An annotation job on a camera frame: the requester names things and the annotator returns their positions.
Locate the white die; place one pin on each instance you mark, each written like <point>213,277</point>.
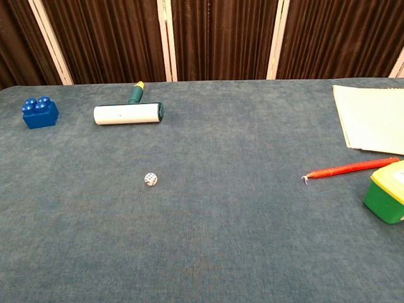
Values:
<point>151,179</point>

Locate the blue table cloth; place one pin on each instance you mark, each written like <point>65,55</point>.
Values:
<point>202,221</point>

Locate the brown curtain folding screen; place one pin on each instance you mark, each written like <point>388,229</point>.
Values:
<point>221,38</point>

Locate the red pen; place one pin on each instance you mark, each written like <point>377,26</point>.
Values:
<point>350,168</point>

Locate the blue toy building block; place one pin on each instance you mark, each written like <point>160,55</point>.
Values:
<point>39,115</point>

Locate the pale yellow paper stack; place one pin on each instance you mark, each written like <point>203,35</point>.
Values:
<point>372,120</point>

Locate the green box with yellow lid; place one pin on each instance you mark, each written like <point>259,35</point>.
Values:
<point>383,197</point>

